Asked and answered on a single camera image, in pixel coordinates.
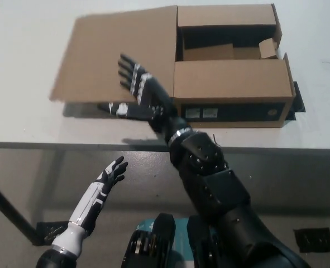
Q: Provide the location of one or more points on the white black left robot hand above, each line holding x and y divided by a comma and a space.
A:
106, 184

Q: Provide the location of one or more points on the black tape on table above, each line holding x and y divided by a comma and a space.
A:
297, 103

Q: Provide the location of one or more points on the black table leg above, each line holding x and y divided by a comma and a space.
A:
8, 209

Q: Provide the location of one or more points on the brown cardboard storage box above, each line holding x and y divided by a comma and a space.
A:
231, 81

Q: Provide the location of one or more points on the small folded cardboard piece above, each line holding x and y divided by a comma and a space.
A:
268, 48

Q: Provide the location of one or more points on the black floor tape patch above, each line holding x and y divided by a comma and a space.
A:
312, 240
51, 231

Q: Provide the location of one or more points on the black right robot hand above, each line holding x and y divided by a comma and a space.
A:
153, 111

